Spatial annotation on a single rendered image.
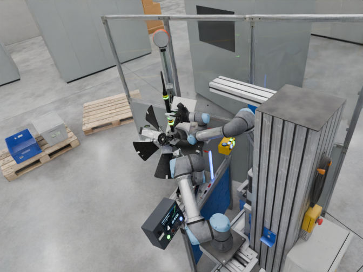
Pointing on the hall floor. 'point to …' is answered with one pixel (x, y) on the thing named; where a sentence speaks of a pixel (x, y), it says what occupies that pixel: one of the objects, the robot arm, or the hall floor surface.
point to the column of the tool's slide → (167, 67)
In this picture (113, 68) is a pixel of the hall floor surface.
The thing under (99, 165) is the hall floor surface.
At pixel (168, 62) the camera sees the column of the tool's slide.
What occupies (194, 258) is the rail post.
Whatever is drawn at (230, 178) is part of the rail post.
